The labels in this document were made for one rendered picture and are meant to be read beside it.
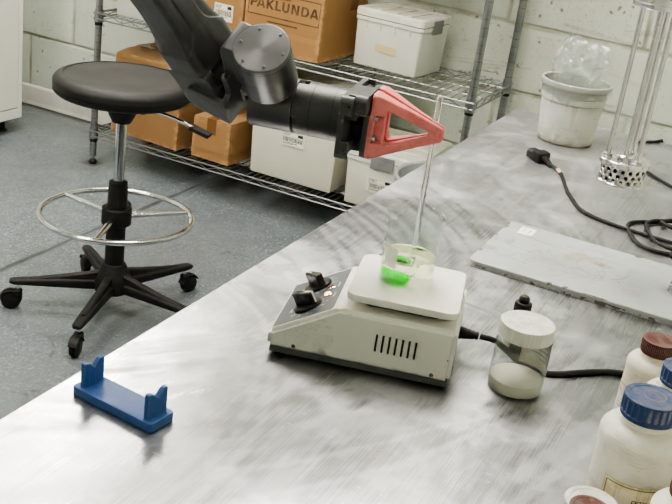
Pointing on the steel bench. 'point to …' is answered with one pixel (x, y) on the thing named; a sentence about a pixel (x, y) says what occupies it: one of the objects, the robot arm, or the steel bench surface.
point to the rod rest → (122, 398)
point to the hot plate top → (442, 297)
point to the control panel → (316, 296)
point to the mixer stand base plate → (579, 270)
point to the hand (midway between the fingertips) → (435, 133)
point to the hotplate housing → (375, 339)
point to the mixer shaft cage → (628, 175)
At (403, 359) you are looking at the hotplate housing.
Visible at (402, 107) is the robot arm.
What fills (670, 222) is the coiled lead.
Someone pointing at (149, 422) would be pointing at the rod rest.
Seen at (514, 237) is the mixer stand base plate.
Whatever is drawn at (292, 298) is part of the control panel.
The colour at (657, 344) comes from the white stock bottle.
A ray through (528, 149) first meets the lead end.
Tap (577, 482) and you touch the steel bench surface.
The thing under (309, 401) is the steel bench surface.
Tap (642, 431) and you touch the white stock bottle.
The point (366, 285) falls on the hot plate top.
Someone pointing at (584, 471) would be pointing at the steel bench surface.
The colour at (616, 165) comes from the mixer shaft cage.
